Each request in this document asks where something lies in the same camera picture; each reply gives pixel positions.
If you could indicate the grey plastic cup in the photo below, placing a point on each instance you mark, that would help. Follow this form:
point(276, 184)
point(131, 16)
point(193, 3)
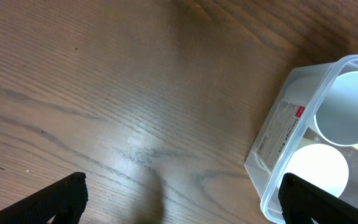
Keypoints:
point(336, 118)

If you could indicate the white plastic cup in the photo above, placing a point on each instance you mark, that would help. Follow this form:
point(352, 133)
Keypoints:
point(321, 165)

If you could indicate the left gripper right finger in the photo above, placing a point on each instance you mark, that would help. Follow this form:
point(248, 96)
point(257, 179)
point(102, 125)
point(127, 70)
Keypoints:
point(304, 203)

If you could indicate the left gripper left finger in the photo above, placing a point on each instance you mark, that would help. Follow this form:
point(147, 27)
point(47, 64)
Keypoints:
point(62, 202)

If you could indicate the clear plastic container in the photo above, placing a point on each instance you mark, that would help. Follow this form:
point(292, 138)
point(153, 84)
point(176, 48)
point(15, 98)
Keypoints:
point(285, 127)

